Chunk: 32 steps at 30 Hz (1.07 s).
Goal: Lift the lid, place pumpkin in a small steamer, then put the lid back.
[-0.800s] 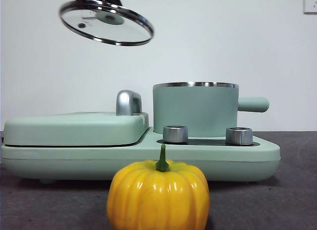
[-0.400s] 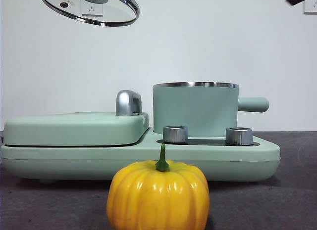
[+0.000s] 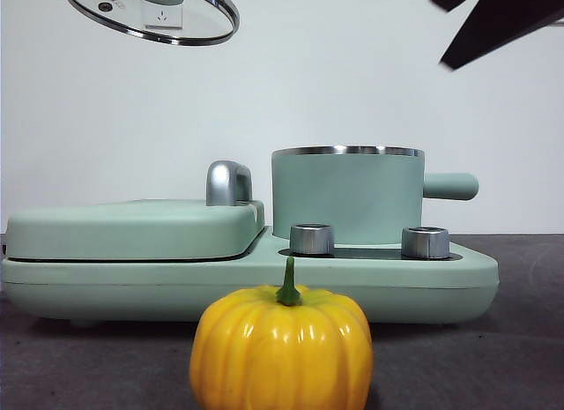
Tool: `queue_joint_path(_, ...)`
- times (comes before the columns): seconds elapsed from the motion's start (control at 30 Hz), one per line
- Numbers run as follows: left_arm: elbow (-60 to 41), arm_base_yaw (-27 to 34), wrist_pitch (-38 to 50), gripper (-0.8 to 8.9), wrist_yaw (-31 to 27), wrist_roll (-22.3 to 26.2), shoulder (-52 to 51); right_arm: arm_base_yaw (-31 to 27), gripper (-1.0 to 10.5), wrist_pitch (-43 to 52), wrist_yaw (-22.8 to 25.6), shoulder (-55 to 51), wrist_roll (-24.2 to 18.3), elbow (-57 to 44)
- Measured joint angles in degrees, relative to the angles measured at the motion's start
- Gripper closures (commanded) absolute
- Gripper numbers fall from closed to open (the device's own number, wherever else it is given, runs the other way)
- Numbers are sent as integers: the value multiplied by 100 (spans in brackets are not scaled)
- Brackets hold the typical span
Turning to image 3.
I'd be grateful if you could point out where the silver control knob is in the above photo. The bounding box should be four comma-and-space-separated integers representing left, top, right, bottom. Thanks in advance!
289, 223, 335, 257
400, 227, 450, 259

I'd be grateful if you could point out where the yellow toy pumpkin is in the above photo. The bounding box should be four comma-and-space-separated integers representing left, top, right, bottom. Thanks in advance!
189, 257, 374, 410

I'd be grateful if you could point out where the white wall socket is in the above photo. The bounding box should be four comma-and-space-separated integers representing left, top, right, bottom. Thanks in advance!
143, 0, 184, 31

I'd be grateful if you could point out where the silver griddle cover handle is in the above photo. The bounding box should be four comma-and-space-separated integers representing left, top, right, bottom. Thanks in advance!
205, 160, 254, 207

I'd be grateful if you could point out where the mint green steamer pot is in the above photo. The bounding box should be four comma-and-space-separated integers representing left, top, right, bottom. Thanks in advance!
271, 145, 480, 248

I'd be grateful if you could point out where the mint green griddle cover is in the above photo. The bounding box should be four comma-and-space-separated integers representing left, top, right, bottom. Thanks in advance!
4, 199, 267, 264

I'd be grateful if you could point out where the glass lid with mint knob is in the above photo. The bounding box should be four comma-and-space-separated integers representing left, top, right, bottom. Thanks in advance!
60, 0, 241, 48

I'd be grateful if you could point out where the mint green breakfast machine base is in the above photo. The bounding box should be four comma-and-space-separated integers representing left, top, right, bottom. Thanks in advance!
0, 227, 500, 330

